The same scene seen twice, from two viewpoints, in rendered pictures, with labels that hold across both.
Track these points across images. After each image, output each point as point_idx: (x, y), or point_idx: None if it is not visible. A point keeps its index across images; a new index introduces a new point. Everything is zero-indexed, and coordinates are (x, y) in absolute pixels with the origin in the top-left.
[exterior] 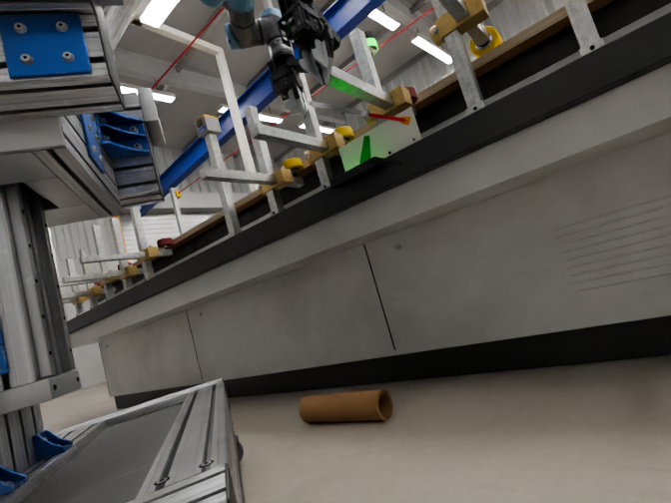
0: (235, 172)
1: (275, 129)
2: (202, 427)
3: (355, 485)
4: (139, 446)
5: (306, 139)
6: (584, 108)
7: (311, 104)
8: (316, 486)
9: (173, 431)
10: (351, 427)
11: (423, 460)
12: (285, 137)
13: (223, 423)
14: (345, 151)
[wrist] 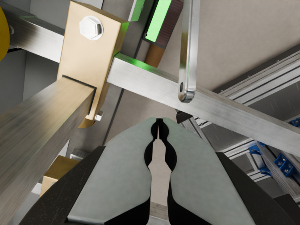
0: (166, 216)
1: (283, 125)
2: (290, 73)
3: (224, 38)
4: (268, 104)
5: (195, 87)
6: None
7: (181, 91)
8: (218, 56)
9: (282, 87)
10: (164, 54)
11: (218, 9)
12: (255, 110)
13: (293, 64)
14: (138, 2)
